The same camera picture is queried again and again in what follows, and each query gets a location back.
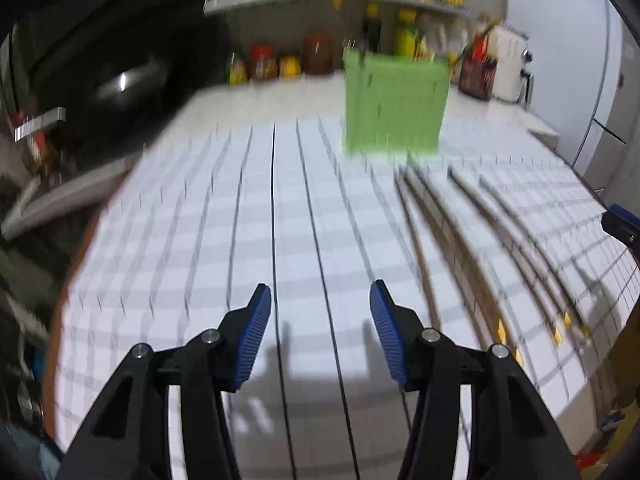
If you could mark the white refrigerator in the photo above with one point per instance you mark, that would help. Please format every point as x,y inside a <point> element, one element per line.
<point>560,35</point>

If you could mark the yellow-label jar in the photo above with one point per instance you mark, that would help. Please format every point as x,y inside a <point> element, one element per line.
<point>289,67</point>

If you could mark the bunch of gold-tipped chopsticks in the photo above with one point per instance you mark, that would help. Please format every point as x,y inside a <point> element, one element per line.
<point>475,285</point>

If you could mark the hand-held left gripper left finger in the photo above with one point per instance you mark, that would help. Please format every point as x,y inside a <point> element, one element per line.
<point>255,330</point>

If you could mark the green perforated utensil holder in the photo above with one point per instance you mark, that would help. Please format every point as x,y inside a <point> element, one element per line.
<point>395,105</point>

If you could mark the black range hood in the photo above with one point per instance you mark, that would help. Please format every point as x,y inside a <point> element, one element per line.
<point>100,20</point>

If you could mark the green yellow-cap bottle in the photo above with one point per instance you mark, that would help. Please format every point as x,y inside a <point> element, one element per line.
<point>406,35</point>

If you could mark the red-label sauce jar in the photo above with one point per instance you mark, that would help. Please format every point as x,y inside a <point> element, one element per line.
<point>262,64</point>

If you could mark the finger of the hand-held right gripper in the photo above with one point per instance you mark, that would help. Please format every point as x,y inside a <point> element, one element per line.
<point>622,225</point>

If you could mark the white kitchen appliance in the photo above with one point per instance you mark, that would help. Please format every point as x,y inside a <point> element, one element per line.
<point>512,65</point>

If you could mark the white black-checked tablecloth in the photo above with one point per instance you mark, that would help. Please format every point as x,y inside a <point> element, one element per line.
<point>200,260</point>

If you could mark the green-label jar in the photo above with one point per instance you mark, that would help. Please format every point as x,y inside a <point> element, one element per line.
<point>237,71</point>

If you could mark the steel wok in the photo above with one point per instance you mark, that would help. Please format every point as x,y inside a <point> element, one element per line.
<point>125,82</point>

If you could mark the red-lid brown sauce jar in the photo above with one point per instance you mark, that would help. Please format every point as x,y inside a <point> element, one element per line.
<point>317,55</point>

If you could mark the dark red-label container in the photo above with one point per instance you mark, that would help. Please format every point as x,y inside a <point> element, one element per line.
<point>477,75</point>

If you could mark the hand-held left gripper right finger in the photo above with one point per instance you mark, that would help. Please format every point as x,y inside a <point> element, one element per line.
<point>387,335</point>

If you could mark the dark soy sauce bottle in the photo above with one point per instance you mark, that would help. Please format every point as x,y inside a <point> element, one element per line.
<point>372,30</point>

